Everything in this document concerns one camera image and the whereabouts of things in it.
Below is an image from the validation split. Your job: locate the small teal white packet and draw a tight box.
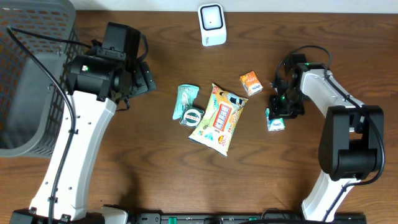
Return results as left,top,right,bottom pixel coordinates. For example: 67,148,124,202
266,108,285,131

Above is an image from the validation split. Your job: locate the small orange juice carton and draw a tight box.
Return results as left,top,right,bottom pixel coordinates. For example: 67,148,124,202
239,71,263,96

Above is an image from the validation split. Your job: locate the mint green snack packet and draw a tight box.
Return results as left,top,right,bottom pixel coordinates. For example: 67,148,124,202
172,84,200,119

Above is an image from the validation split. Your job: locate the round dark green packet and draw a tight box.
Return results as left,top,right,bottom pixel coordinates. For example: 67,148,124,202
179,106,205,128

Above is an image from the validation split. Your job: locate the yellow snack bag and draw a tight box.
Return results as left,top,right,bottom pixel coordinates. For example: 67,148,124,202
189,84,248,156

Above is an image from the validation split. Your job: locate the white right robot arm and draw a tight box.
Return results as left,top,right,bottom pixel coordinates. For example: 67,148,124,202
267,52,386,223

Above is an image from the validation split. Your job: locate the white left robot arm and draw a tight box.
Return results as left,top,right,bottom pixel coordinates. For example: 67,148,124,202
10,55,155,223

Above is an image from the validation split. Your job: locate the white barcode scanner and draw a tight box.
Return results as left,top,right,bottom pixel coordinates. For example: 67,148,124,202
197,3,227,47

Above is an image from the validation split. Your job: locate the grey plastic mesh basket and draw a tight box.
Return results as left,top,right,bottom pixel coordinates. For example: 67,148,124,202
1,0,83,157

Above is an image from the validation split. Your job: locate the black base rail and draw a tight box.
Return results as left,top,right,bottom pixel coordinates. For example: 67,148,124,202
133,212,368,224

